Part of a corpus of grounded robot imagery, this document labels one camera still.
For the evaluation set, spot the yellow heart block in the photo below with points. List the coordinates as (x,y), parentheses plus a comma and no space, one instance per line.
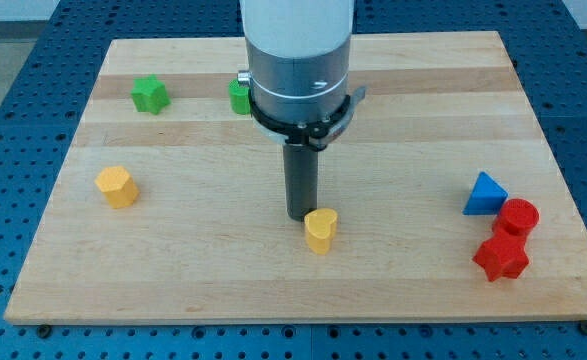
(320,227)

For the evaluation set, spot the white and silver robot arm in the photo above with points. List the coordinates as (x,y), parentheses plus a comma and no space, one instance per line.
(298,54)

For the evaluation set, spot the green star block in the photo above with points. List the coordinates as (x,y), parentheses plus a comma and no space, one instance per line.
(149,94)

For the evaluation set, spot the red star block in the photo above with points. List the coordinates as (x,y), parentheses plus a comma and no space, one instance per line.
(502,256)

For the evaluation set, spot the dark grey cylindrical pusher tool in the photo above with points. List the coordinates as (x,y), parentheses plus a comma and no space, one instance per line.
(301,180)

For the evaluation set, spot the green cylinder block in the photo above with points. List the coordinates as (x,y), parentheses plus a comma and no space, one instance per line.
(239,98)

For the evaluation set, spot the wooden board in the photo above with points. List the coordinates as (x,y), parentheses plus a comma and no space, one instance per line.
(208,239)

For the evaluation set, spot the yellow hexagon block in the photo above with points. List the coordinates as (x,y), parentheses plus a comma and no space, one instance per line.
(117,186)

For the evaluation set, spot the blue triangle block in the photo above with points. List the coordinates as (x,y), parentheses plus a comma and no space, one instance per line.
(486,198)

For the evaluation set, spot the red cylinder block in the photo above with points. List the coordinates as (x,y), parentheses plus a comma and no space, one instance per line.
(517,217)

